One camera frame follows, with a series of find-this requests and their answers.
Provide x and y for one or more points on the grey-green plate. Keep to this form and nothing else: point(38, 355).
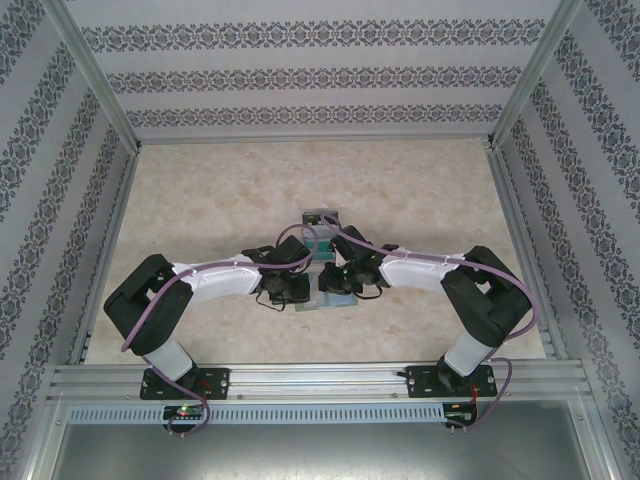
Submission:
point(302, 309)

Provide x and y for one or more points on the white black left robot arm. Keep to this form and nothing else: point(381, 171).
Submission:
point(220, 280)

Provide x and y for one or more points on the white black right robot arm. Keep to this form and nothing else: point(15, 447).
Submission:
point(415, 274)

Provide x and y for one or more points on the pale blue card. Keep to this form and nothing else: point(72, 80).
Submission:
point(345, 301)

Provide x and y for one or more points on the teal card with number print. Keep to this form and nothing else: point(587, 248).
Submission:
point(320, 246)

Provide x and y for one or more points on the white striped card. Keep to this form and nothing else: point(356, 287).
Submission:
point(320, 231)

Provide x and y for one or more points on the black plastic card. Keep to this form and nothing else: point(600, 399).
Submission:
point(312, 218)

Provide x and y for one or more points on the grey sheet metal tray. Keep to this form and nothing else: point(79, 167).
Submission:
point(320, 455)

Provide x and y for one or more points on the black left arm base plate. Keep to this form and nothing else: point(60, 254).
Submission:
point(215, 382)

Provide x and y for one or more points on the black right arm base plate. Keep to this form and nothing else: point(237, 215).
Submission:
point(420, 382)

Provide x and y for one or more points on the aluminium table side rail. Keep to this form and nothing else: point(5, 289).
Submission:
point(106, 250)
point(527, 250)

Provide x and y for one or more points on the aluminium frame post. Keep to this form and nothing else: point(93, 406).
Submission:
point(100, 75)
point(530, 75)

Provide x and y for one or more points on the aluminium lower frame beam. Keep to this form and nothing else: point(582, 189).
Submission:
point(42, 440)
point(597, 440)

